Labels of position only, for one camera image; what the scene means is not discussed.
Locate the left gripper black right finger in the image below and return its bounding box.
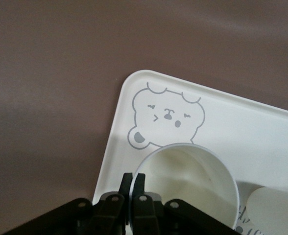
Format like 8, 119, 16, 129
131, 172, 163, 235

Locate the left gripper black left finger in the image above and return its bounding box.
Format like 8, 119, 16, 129
94, 172, 134, 235

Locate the white plastic cup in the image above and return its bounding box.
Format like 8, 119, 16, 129
245, 186, 288, 235
129, 143, 239, 235

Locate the white bear print tray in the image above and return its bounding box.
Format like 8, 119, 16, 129
92, 70, 288, 235

